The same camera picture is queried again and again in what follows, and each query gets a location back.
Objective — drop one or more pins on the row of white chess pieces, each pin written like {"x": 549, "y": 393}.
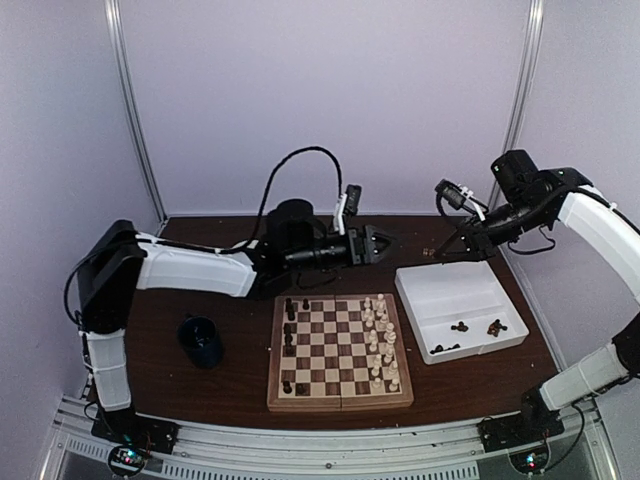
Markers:
{"x": 380, "y": 339}

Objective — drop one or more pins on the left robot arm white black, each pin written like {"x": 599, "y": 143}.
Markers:
{"x": 125, "y": 261}

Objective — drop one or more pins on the pile of brown chess pieces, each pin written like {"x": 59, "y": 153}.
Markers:
{"x": 494, "y": 329}

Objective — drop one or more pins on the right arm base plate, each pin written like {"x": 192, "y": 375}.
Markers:
{"x": 513, "y": 431}

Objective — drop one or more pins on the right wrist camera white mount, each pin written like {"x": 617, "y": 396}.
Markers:
{"x": 459, "y": 197}

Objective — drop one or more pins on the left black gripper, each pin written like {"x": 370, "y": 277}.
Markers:
{"x": 362, "y": 245}

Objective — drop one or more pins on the white plastic compartment tray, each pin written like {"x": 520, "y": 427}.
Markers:
{"x": 437, "y": 296}

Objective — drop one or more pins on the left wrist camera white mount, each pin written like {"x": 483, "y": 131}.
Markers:
{"x": 346, "y": 208}

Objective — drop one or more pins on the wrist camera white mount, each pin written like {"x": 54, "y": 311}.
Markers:
{"x": 346, "y": 208}
{"x": 459, "y": 197}

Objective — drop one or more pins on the aluminium frame post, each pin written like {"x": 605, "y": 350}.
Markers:
{"x": 529, "y": 57}
{"x": 118, "y": 42}

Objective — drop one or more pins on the right aluminium frame post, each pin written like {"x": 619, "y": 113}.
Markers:
{"x": 529, "y": 57}

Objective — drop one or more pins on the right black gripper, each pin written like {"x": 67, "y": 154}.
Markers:
{"x": 480, "y": 244}

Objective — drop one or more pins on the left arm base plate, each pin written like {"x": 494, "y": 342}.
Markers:
{"x": 147, "y": 434}

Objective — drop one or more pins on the wooden chess board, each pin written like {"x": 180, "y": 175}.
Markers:
{"x": 330, "y": 358}

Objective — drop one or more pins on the left aluminium frame post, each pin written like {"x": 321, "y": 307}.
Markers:
{"x": 118, "y": 42}

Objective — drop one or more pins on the dark blue mug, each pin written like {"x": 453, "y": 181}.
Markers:
{"x": 200, "y": 340}

